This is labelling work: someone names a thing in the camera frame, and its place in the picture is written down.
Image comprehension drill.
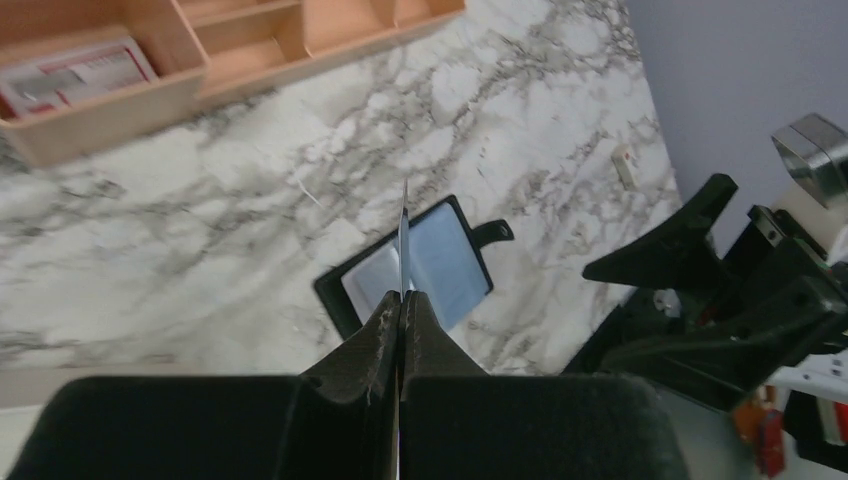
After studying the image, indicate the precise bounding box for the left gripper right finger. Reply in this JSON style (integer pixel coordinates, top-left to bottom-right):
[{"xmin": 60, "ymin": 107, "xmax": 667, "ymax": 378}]
[{"xmin": 399, "ymin": 292, "xmax": 689, "ymax": 479}]

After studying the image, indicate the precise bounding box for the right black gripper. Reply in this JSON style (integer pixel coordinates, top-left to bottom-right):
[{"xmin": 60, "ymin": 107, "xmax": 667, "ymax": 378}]
[{"xmin": 566, "ymin": 174, "xmax": 847, "ymax": 411}]

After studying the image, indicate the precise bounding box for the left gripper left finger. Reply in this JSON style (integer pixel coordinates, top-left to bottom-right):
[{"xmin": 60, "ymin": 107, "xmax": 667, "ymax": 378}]
[{"xmin": 9, "ymin": 291, "xmax": 402, "ymax": 479}]

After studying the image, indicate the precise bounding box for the black leather card holder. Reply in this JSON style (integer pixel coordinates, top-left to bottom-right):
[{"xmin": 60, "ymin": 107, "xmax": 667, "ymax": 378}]
[{"xmin": 313, "ymin": 195, "xmax": 515, "ymax": 339}]

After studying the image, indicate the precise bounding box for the thin silver credit card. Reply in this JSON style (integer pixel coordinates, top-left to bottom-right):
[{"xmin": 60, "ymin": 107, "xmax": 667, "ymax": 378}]
[{"xmin": 397, "ymin": 180, "xmax": 411, "ymax": 300}]

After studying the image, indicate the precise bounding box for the small white table tag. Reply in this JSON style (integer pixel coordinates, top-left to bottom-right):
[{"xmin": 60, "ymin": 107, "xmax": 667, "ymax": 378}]
[{"xmin": 610, "ymin": 144, "xmax": 638, "ymax": 191}]

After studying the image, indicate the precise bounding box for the grey stapler box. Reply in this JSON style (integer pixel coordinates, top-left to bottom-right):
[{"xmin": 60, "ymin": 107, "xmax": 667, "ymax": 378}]
[{"xmin": 1, "ymin": 36, "xmax": 158, "ymax": 118}]

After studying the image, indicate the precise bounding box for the orange desk organizer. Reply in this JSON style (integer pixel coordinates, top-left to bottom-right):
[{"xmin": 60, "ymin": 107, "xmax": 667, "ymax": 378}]
[{"xmin": 1, "ymin": 1, "xmax": 466, "ymax": 168}]

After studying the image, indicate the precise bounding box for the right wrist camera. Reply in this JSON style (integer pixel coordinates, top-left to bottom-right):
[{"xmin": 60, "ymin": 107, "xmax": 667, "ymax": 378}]
[{"xmin": 771, "ymin": 113, "xmax": 847, "ymax": 265}]

